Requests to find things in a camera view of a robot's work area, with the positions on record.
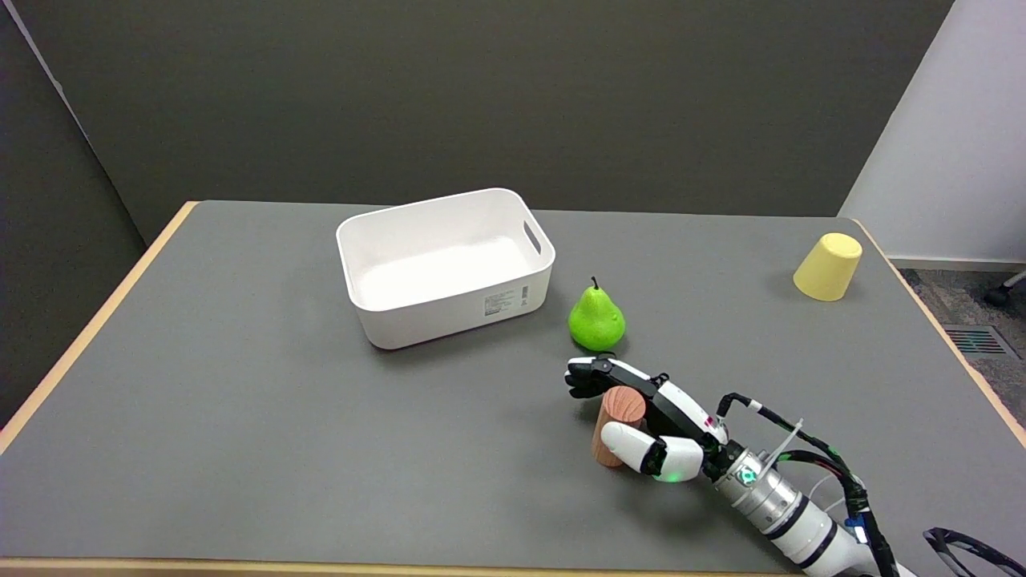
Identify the wooden cylinder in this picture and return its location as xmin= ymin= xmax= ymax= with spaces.
xmin=592 ymin=385 xmax=647 ymax=469

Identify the yellow cup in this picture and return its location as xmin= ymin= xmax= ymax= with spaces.
xmin=793 ymin=232 xmax=864 ymax=303

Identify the white plastic bin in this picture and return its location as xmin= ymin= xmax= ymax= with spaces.
xmin=335 ymin=188 xmax=556 ymax=351

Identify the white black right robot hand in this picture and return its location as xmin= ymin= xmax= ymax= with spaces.
xmin=564 ymin=355 xmax=730 ymax=484

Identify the green pear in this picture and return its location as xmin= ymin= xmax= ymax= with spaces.
xmin=568 ymin=276 xmax=627 ymax=353

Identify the floor vent grille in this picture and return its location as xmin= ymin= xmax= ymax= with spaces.
xmin=943 ymin=325 xmax=1009 ymax=357

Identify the chair caster leg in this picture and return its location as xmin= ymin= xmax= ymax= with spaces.
xmin=986 ymin=271 xmax=1026 ymax=308

